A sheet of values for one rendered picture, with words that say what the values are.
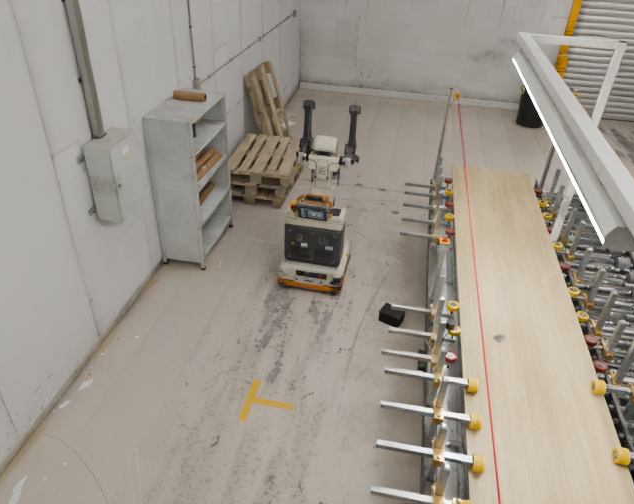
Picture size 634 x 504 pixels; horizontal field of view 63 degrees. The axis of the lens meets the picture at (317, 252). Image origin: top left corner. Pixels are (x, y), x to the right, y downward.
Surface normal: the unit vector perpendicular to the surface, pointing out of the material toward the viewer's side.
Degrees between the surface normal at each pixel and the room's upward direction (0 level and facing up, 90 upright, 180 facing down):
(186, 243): 90
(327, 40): 90
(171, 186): 90
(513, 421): 0
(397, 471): 0
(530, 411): 0
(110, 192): 90
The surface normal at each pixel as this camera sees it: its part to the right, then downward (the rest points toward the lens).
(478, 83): -0.19, 0.54
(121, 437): 0.04, -0.83
